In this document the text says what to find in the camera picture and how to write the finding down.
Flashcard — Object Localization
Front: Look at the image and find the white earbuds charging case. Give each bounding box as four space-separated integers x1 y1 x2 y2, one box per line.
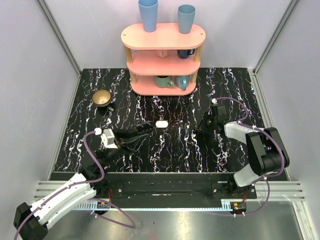
155 120 169 129

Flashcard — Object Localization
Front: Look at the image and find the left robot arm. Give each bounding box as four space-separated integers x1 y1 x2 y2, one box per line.
13 122 155 240

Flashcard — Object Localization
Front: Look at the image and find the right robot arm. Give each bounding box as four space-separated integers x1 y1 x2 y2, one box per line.
194 104 290 199

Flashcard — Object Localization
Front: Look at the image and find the gold bowl with dark rim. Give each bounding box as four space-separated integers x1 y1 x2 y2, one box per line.
92 89 112 107

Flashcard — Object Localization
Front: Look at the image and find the light blue ceramic mug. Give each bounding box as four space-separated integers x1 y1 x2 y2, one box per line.
175 75 190 91

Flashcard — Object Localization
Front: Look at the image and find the green ceramic mug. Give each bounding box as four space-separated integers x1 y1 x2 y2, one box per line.
154 75 175 88

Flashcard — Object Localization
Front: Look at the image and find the pink three-tier wooden shelf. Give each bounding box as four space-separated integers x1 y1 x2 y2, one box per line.
121 23 206 96

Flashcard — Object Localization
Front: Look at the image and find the dark blue mug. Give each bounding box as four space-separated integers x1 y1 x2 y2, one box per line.
177 48 196 59

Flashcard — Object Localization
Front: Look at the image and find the pink mug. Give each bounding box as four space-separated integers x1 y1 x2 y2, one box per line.
156 49 169 58

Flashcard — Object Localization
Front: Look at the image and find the right blue plastic tumbler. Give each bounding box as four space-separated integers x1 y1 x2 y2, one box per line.
177 4 196 34

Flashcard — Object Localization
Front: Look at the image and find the blue plastic tumbler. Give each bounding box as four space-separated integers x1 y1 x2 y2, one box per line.
177 4 196 34
138 0 158 33

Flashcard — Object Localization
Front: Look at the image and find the left blue plastic tumbler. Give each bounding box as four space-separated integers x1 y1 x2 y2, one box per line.
138 0 158 33

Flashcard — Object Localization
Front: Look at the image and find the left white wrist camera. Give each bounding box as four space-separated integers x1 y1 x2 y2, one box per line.
94 127 118 149

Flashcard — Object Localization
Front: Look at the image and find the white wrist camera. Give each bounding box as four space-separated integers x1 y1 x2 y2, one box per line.
94 127 118 149
211 98 227 118

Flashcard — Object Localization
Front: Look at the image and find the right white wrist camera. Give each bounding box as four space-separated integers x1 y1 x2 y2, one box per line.
211 98 227 118

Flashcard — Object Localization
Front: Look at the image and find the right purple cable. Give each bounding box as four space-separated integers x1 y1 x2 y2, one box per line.
209 97 285 217

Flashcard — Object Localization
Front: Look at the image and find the purple cable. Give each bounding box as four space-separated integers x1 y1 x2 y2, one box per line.
209 97 285 217
12 131 138 240

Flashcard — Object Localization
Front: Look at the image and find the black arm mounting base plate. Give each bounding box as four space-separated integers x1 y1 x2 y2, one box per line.
92 172 257 200

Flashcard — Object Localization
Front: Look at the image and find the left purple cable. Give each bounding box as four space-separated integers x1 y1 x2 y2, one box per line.
12 131 138 240

